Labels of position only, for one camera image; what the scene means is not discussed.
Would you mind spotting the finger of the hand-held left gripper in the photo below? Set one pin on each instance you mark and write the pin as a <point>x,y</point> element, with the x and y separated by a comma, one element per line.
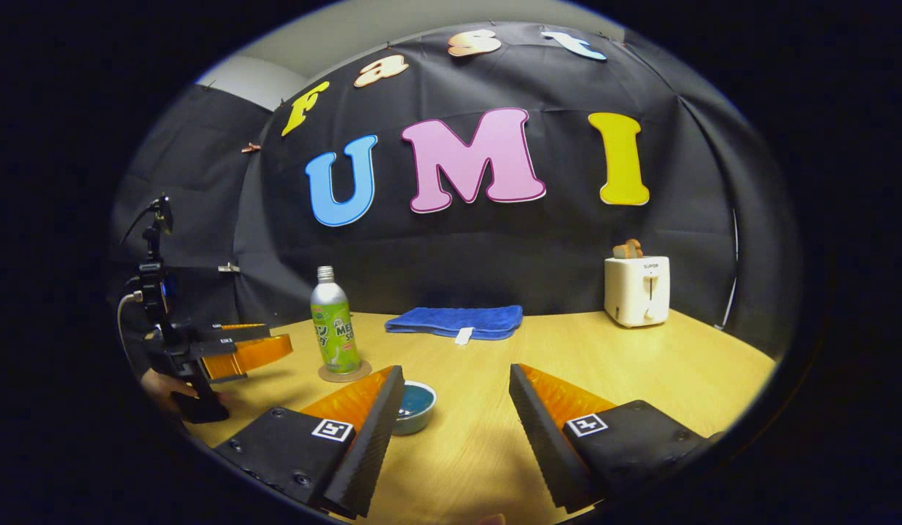
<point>254,354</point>
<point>239,333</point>

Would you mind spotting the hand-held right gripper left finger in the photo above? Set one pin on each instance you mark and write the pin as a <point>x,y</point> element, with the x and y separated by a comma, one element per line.
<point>374,445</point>

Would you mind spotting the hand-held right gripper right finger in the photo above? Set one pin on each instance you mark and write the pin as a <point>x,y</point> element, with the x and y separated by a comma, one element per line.
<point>542,437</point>

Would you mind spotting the white-rimmed ceramic teacup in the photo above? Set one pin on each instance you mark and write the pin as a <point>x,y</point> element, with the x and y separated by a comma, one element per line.
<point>421,423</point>

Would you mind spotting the round brown coaster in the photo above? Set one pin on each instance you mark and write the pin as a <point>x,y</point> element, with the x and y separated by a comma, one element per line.
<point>359,374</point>

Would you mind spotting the silver green water bottle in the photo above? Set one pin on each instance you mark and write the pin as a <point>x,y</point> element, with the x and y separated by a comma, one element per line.
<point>330,302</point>

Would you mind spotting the metal cloth clip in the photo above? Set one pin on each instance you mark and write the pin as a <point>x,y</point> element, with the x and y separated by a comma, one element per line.
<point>229,268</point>

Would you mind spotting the blue folded towel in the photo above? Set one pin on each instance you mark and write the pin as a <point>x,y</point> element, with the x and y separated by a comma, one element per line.
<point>454,319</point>

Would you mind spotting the white toaster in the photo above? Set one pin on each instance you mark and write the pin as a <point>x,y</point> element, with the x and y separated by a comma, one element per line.
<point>636,292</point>

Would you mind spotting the black backdrop cloth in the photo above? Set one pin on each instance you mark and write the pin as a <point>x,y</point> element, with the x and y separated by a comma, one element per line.
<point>531,240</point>

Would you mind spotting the toast slice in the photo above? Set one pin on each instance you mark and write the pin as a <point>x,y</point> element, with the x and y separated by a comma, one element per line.
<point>627,249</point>

